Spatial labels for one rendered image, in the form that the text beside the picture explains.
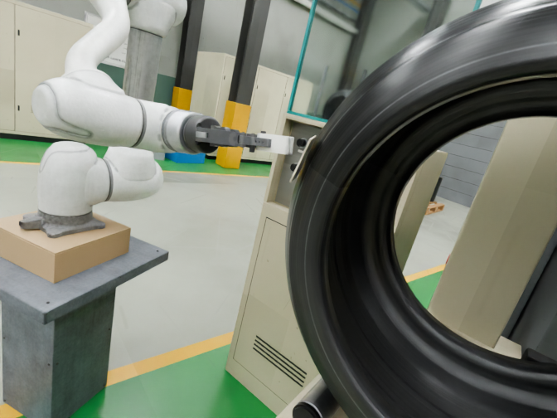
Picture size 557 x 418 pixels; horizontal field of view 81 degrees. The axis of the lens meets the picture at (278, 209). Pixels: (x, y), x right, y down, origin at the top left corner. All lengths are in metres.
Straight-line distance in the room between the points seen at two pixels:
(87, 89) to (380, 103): 0.51
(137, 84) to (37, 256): 0.61
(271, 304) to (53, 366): 0.80
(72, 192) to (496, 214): 1.12
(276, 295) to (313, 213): 1.06
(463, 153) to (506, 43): 9.73
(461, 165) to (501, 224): 9.36
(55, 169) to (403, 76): 1.03
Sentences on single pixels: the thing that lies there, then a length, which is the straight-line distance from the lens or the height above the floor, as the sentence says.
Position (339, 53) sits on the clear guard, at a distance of 1.29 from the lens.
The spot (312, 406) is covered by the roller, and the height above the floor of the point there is 0.92.
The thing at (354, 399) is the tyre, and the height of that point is 0.98.
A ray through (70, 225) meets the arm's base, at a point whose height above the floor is 0.78.
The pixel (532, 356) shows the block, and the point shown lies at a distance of 0.73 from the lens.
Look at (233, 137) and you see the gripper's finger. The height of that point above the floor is 1.22.
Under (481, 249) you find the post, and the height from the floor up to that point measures 1.12.
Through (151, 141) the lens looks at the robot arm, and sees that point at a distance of 0.74.
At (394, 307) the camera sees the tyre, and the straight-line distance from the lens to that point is 0.68.
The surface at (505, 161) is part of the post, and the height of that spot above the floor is 1.28.
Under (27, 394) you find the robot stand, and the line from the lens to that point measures 1.63.
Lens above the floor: 1.28
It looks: 17 degrees down
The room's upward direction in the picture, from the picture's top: 14 degrees clockwise
